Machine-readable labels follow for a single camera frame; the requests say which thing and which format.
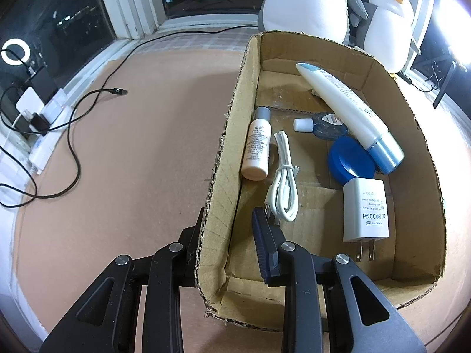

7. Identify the small pink bottle grey cap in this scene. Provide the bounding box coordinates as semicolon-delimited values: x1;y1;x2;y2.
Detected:
241;106;273;182

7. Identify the white plug adapter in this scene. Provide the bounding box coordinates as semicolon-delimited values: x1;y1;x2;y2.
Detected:
40;90;70;118

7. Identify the large penguin plush toy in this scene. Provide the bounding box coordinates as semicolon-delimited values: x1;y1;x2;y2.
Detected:
251;0;369;46

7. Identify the white tube with blue cap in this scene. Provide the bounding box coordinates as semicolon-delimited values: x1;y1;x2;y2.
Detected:
296;62;405;175

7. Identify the black tripod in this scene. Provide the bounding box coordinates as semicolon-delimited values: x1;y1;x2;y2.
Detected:
432;48;468;109

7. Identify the black rectangular device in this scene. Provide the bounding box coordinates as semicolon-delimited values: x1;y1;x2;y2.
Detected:
26;65;60;100

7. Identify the white charging cable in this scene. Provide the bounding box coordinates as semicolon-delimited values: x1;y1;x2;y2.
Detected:
0;112;26;155

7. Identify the white ring light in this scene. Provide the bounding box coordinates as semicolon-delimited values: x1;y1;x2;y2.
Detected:
430;0;471;63

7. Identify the white square charger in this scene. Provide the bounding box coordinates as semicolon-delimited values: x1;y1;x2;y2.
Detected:
15;87;45;113

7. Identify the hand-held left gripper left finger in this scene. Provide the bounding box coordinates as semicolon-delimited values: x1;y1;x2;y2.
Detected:
39;208;207;353

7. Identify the small clear blue bottle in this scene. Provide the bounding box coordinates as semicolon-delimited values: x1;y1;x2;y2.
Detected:
293;112;348;140

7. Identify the checked cloth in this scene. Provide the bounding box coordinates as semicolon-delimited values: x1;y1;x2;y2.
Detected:
118;24;471;129

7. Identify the white charger adapter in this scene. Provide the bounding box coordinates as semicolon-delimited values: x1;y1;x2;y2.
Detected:
342;176;390;262

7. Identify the white power strip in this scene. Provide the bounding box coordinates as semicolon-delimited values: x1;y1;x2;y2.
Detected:
27;96;70;173

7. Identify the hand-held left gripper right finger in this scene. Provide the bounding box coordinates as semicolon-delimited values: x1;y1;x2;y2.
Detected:
251;207;427;353

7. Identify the long black cable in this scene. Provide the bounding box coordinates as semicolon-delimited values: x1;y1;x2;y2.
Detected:
0;24;258;207

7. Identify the blue round tin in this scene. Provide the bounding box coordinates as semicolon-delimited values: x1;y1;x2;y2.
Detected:
327;136;378;184

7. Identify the brown cardboard box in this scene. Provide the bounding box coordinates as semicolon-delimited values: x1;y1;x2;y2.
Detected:
194;30;447;332

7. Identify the white window frame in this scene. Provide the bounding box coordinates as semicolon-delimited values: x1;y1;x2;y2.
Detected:
59;0;446;70

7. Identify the small penguin plush toy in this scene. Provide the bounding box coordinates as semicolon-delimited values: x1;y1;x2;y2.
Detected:
362;0;422;74

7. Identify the black plug adapter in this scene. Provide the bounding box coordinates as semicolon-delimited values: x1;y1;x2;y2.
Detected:
16;112;50;135

